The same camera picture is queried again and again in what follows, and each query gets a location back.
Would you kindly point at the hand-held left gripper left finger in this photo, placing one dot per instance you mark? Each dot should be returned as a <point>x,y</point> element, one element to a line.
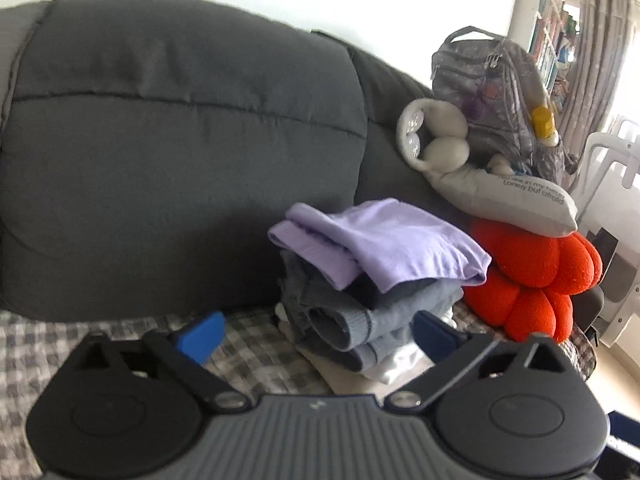
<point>202,335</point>

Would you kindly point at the grey quilted bag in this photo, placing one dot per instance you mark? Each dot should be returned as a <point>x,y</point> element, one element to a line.
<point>495,90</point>

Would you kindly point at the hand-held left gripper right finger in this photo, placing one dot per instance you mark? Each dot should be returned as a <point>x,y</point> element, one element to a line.
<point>435,337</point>

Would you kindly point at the white mesh office chair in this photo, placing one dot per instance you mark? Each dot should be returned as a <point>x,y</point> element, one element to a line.
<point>615,210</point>

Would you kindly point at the light grey pillow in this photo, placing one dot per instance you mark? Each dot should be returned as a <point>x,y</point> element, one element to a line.
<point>510,200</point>

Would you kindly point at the grey checkered quilted blanket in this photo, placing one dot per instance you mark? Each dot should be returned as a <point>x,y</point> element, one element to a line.
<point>250,365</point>

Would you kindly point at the black flat board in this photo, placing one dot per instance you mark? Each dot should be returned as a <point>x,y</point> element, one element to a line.
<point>606,250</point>

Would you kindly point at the dark grey sofa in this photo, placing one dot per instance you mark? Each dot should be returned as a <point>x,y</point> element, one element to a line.
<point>175,160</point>

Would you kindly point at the bookshelf with books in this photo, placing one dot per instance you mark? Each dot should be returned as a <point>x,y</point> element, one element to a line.
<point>547,35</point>

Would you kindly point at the yellow capped bottle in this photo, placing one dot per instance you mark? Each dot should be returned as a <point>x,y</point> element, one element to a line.
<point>544,125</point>

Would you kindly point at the white plush toy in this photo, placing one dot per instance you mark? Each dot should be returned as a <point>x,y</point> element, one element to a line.
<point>435,135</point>

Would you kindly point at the lilac pants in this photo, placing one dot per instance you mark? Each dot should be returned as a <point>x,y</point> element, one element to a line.
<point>390,250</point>

